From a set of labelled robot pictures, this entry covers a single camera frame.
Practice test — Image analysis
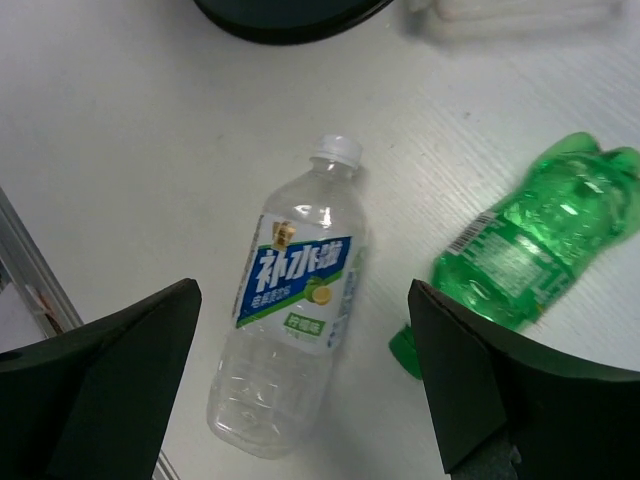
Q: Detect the clear bottle green-blue label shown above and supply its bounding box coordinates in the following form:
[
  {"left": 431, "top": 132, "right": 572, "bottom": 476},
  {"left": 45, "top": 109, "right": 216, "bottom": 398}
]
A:
[{"left": 207, "top": 134, "right": 367, "bottom": 459}]

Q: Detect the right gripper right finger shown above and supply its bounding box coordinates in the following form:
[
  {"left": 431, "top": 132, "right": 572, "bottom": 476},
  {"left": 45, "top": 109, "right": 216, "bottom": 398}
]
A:
[{"left": 408, "top": 280, "right": 639, "bottom": 479}]

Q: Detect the clear jar-shaped plastic bottle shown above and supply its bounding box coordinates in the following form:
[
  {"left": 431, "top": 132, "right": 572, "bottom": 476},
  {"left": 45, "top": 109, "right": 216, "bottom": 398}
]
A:
[{"left": 403, "top": 1, "right": 626, "bottom": 43}]

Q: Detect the green plastic bottle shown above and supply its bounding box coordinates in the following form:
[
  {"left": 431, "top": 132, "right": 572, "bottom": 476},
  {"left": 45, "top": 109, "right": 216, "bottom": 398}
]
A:
[{"left": 388, "top": 131, "right": 640, "bottom": 382}]

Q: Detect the black bin with gold rim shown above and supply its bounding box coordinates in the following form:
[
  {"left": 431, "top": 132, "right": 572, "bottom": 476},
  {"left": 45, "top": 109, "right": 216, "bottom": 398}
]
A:
[{"left": 195, "top": 0, "right": 389, "bottom": 45}]

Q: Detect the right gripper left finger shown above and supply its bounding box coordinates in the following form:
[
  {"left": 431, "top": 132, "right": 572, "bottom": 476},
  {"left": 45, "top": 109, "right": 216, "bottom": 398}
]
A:
[{"left": 1, "top": 279, "right": 202, "bottom": 479}]

